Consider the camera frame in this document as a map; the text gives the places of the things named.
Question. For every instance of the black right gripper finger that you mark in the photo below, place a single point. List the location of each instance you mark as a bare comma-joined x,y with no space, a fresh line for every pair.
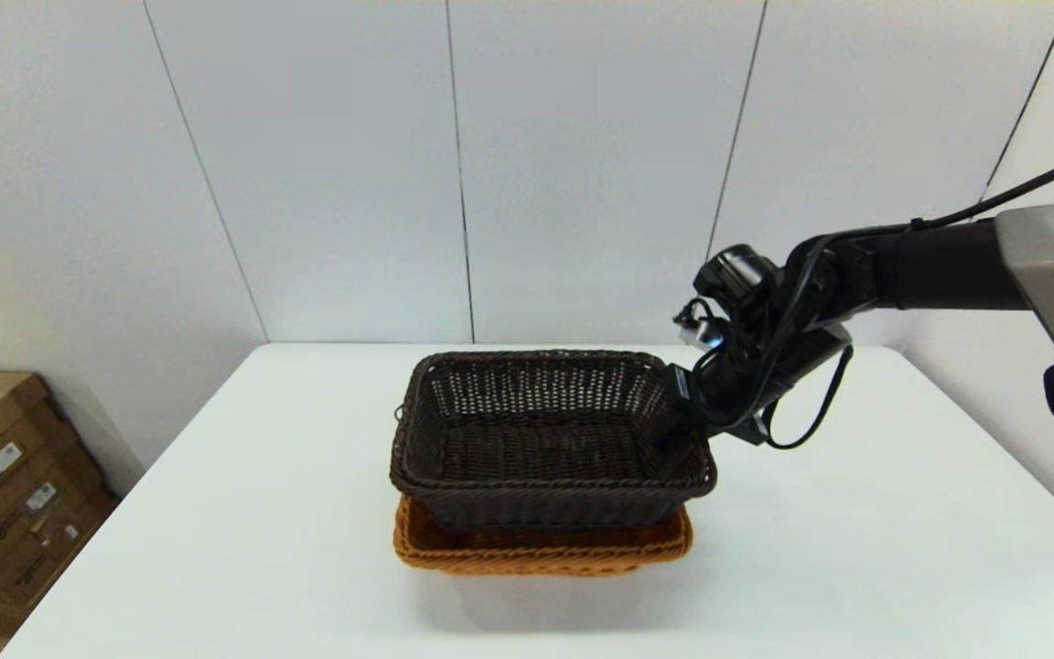
684,386

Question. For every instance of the orange wicker basket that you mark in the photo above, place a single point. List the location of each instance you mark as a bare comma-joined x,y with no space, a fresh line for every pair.
536,558

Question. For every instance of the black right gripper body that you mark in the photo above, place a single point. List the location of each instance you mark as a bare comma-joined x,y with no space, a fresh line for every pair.
756,375

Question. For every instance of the right robot arm silver black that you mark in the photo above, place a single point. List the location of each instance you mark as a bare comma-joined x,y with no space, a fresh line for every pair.
948,270

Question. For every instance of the dark brown wicker basket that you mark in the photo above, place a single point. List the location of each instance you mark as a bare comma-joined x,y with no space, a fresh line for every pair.
545,439

